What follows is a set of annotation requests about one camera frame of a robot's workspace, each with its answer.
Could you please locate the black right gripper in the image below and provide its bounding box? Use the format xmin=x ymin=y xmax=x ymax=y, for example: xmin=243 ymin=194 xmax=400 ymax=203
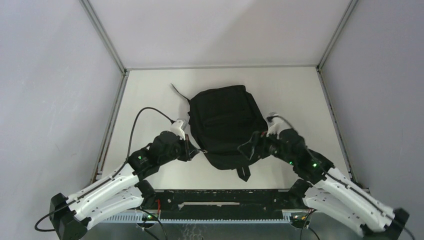
xmin=237 ymin=125 xmax=295 ymax=166

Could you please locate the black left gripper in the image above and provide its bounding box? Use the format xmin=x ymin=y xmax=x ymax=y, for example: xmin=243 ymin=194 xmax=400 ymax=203
xmin=159 ymin=132 xmax=199 ymax=165

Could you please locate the black student backpack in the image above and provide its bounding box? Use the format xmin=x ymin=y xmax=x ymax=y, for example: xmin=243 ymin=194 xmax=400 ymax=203
xmin=186 ymin=85 xmax=268 ymax=182

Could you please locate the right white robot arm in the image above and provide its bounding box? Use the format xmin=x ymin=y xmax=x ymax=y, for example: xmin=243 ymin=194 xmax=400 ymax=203
xmin=237 ymin=128 xmax=415 ymax=240

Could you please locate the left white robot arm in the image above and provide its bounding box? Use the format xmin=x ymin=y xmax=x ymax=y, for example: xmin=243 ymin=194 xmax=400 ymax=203
xmin=48 ymin=131 xmax=200 ymax=240

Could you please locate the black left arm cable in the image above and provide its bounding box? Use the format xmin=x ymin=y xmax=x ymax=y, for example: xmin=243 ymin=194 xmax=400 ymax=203
xmin=34 ymin=106 xmax=176 ymax=240

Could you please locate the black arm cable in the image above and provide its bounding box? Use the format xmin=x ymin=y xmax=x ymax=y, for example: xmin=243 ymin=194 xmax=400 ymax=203
xmin=268 ymin=114 xmax=417 ymax=240
xmin=34 ymin=106 xmax=176 ymax=240

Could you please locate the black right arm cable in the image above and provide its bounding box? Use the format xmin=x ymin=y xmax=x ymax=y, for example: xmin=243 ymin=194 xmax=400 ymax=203
xmin=268 ymin=114 xmax=417 ymax=240

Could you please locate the black front mounting rail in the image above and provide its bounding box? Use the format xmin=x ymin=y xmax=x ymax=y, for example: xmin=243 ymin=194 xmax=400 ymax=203
xmin=140 ymin=189 xmax=308 ymax=219

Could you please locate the white slotted cable duct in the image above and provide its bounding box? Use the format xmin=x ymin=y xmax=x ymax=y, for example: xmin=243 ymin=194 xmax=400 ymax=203
xmin=101 ymin=211 xmax=293 ymax=224

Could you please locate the aluminium cell frame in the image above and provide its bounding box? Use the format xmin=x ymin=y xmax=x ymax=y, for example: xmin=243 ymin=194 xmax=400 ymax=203
xmin=64 ymin=0 xmax=387 ymax=240

